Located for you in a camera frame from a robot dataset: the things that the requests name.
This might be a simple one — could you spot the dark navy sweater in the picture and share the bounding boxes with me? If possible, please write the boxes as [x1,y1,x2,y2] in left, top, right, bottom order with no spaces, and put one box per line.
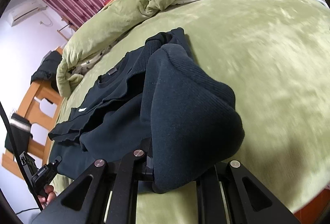
[49,28,244,193]

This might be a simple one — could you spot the dark clothing on footboard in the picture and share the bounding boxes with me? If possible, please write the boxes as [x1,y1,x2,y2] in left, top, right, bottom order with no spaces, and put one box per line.
[30,51,62,92]

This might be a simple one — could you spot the person's left hand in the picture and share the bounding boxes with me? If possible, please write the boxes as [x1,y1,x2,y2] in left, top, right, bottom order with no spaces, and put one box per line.
[38,185,57,208]

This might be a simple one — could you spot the striped dark garment on footboard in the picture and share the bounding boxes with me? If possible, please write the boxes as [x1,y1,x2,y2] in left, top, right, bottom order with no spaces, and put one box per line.
[9,113,33,155]

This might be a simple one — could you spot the green plush bed sheet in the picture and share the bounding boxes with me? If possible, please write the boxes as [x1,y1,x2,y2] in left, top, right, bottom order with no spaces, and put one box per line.
[58,0,329,212]

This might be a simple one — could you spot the wooden bed frame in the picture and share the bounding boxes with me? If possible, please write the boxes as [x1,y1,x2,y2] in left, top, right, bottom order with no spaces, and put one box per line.
[1,0,223,180]

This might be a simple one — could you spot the white wall air conditioner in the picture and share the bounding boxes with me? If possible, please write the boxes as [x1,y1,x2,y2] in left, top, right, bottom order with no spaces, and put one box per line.
[7,0,48,27]

